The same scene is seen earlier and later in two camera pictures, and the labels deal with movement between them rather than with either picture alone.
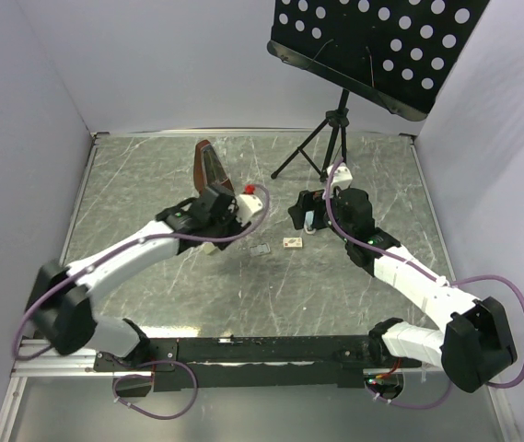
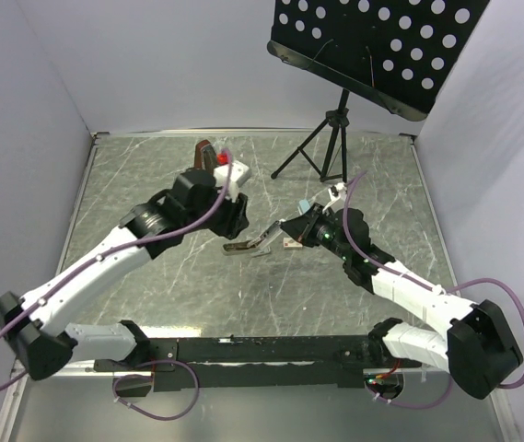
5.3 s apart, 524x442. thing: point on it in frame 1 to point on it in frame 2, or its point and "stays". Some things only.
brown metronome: (207, 169) stays
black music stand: (399, 53) stays
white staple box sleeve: (293, 242) stays
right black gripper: (308, 202) to (303, 228)
